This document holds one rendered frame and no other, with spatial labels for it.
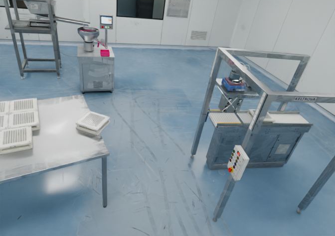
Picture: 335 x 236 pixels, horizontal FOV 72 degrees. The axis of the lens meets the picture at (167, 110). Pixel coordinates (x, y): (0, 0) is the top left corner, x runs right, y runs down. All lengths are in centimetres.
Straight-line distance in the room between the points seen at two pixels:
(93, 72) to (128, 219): 272
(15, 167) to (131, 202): 126
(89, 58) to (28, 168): 262
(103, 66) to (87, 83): 44
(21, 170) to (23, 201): 90
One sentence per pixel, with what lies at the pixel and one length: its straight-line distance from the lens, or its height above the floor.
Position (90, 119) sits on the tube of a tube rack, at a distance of 244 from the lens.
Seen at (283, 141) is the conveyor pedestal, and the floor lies 52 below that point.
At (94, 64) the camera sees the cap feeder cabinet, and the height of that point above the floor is 62.
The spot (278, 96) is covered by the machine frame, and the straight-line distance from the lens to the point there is 188.
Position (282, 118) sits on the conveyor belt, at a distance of 338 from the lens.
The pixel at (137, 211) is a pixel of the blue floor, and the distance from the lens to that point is 278.
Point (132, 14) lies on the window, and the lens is 715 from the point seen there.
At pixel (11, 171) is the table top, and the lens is 219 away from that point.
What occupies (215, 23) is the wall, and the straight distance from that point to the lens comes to 814.
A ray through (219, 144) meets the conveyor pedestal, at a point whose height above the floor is 48.
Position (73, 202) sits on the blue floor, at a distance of 289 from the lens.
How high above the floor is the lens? 232
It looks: 33 degrees down
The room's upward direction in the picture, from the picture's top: 9 degrees clockwise
